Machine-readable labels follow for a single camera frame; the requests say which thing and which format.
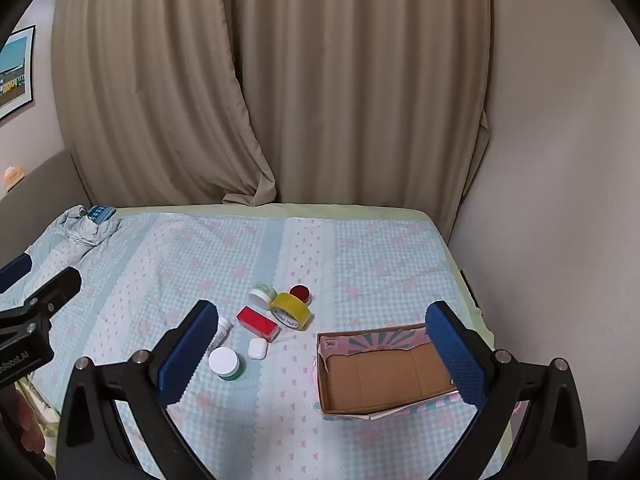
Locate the red box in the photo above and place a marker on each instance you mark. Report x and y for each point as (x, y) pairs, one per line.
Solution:
(257, 324)

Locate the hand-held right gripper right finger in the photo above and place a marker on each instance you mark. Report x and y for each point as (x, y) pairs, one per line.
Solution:
(457, 355)

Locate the red jar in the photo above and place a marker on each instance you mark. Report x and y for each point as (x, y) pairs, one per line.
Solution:
(300, 292)

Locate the light green bed sheet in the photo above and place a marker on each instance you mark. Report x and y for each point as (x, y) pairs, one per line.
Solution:
(350, 208)

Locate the pink cardboard box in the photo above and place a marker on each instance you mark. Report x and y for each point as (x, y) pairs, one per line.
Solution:
(380, 375)

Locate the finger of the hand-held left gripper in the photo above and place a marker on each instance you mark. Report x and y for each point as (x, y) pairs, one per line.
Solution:
(15, 272)
(57, 285)

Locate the blue checked cloth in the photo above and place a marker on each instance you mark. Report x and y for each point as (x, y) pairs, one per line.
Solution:
(102, 213)

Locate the floral cloth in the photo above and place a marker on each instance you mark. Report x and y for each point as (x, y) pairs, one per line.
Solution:
(35, 420)

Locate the blue checked floral blanket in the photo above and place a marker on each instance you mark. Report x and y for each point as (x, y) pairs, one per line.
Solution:
(300, 250)

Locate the white earbud case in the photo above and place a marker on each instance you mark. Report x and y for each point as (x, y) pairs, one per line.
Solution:
(258, 348)

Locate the yellow tape roll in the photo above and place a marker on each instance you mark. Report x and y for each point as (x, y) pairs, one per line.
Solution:
(290, 312)

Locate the white tube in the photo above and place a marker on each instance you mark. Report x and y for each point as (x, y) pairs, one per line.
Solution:
(223, 331)

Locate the white lid green jar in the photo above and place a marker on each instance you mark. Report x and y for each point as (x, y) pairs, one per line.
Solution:
(225, 362)

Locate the framed wall poster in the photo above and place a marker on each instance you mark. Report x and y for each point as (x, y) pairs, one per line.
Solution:
(15, 72)

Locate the small white pale green jar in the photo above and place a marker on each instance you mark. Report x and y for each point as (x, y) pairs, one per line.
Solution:
(261, 296)

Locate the orange tag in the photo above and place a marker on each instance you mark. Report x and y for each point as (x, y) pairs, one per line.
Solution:
(13, 177)

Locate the crumpled pale blue cloth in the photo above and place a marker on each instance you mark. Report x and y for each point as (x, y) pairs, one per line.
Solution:
(82, 232)

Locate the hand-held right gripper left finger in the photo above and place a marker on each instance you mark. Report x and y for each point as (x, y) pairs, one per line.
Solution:
(190, 350)

